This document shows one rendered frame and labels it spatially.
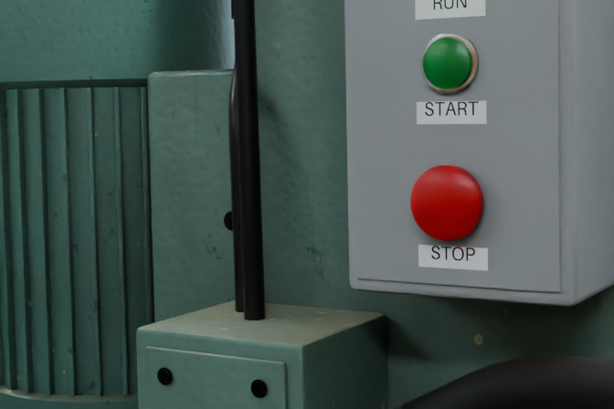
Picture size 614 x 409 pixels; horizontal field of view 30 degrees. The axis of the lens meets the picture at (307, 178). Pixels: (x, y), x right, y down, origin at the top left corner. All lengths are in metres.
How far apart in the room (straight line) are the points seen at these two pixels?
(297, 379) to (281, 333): 0.03
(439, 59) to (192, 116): 0.23
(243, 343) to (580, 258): 0.15
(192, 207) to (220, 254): 0.03
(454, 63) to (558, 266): 0.09
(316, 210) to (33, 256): 0.22
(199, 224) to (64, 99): 0.11
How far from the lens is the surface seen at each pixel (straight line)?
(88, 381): 0.72
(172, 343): 0.52
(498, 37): 0.45
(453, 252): 0.46
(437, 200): 0.45
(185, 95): 0.65
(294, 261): 0.57
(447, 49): 0.45
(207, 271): 0.65
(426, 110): 0.46
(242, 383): 0.50
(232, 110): 0.56
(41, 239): 0.71
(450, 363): 0.54
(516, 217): 0.45
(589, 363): 0.48
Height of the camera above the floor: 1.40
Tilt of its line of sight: 4 degrees down
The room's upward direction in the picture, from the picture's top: 1 degrees counter-clockwise
